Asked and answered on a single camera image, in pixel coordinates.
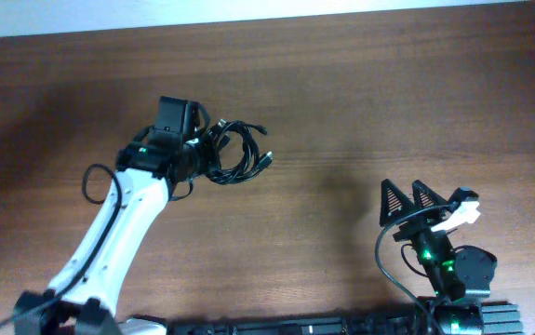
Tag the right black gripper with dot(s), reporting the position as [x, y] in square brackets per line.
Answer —
[408, 204]

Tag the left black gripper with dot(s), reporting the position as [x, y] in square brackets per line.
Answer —
[203, 140]

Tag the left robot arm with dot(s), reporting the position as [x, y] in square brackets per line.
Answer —
[82, 297]

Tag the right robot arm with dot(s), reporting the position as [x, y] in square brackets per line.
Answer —
[460, 276]

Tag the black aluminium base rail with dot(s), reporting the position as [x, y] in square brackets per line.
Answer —
[497, 319]

